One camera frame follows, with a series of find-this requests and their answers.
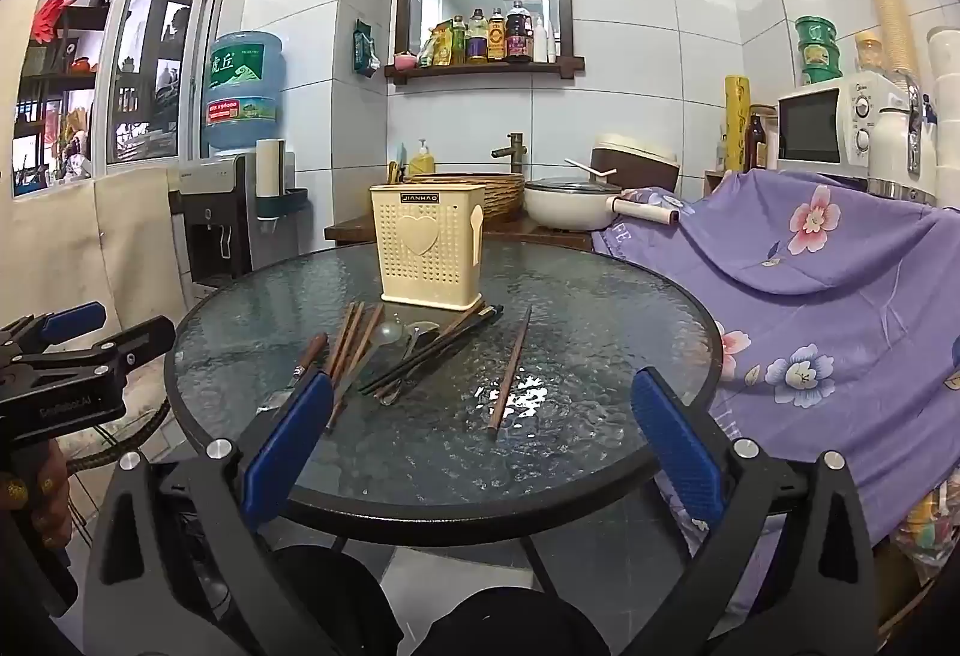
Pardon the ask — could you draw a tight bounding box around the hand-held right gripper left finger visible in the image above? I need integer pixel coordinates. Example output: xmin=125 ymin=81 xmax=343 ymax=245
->
xmin=82 ymin=367 xmax=335 ymax=656

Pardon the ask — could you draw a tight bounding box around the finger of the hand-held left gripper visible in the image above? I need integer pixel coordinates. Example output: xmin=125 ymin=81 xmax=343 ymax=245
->
xmin=22 ymin=316 xmax=177 ymax=388
xmin=0 ymin=301 xmax=107 ymax=357

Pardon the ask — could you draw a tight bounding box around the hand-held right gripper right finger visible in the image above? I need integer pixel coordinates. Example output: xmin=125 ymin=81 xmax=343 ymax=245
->
xmin=630 ymin=367 xmax=883 ymax=656

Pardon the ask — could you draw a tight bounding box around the wooden-handled spoon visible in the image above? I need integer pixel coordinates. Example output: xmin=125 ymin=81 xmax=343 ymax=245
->
xmin=291 ymin=332 xmax=331 ymax=381

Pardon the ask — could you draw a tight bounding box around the cream plastic utensil holder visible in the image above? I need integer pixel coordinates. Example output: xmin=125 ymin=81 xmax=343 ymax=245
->
xmin=369 ymin=182 xmax=488 ymax=308

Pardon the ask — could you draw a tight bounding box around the person's left hand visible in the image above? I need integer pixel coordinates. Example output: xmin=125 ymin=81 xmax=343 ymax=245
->
xmin=0 ymin=442 xmax=74 ymax=552

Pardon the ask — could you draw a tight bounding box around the beige cloth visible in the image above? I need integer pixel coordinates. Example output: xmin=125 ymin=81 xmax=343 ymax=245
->
xmin=13 ymin=167 xmax=190 ymax=346

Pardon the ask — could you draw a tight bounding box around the water dispenser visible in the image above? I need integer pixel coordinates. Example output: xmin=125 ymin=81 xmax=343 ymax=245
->
xmin=169 ymin=153 xmax=260 ymax=291

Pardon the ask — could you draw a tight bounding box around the purple floral cloth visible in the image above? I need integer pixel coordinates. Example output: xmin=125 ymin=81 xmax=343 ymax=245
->
xmin=591 ymin=168 xmax=960 ymax=552

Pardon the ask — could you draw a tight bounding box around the sliding window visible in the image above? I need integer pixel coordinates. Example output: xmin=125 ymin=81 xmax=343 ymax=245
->
xmin=11 ymin=0 xmax=227 ymax=199

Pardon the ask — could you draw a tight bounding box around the blue water bottle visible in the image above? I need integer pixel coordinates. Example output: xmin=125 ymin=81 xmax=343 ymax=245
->
xmin=202 ymin=31 xmax=287 ymax=158

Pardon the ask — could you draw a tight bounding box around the white pan with lid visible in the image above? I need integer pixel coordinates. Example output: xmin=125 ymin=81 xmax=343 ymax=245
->
xmin=523 ymin=176 xmax=680 ymax=232

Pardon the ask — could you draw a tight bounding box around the colourful printed bag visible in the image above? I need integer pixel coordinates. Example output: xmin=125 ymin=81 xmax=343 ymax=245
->
xmin=896 ymin=468 xmax=960 ymax=571

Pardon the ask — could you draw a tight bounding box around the brown white rice cooker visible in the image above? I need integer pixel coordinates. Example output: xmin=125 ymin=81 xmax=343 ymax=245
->
xmin=589 ymin=133 xmax=682 ymax=193

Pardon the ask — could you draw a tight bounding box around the white ladle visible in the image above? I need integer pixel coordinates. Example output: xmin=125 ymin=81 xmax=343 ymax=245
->
xmin=565 ymin=158 xmax=621 ymax=183

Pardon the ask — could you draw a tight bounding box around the red paper decoration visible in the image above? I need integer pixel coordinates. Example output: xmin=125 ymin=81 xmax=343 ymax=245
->
xmin=31 ymin=0 xmax=80 ymax=46

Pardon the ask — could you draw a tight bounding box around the woven basin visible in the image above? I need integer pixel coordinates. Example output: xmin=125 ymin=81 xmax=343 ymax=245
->
xmin=409 ymin=172 xmax=527 ymax=223

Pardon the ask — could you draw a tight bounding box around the brown glass bottle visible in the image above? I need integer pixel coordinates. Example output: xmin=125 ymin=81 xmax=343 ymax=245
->
xmin=745 ymin=112 xmax=770 ymax=172

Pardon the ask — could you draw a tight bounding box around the brass faucet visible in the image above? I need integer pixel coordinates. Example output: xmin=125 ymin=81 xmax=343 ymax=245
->
xmin=491 ymin=132 xmax=530 ymax=175

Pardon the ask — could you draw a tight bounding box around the white microwave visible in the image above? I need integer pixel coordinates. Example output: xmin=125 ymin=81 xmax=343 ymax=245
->
xmin=775 ymin=72 xmax=931 ymax=178

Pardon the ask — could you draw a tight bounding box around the white kettle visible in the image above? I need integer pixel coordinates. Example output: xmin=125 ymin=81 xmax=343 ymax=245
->
xmin=866 ymin=107 xmax=938 ymax=201

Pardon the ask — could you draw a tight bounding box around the yellow oil bottle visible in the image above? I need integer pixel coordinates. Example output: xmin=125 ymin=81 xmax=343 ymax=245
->
xmin=429 ymin=18 xmax=467 ymax=67

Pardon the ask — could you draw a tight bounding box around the white bottle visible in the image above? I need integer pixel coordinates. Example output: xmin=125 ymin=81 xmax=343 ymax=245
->
xmin=532 ymin=16 xmax=560 ymax=64

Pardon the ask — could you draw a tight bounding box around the dark soy sauce bottle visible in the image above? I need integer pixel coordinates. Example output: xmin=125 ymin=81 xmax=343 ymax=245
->
xmin=505 ymin=1 xmax=535 ymax=63

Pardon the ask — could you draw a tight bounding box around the black braided cable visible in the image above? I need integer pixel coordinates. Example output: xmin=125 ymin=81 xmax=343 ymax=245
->
xmin=66 ymin=417 xmax=164 ymax=477

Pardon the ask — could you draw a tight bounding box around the green wall packet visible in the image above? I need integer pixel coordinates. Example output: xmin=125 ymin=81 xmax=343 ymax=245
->
xmin=352 ymin=18 xmax=381 ymax=77

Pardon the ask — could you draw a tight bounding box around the wooden framed wall shelf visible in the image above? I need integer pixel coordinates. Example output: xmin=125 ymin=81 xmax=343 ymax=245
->
xmin=384 ymin=0 xmax=586 ymax=85

